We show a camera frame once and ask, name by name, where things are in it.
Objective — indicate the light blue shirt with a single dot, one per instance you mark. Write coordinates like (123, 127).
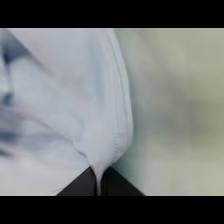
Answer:
(60, 100)

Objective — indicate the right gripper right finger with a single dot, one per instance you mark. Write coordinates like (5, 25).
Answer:
(118, 185)

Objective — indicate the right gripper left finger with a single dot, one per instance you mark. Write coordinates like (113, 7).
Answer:
(81, 185)

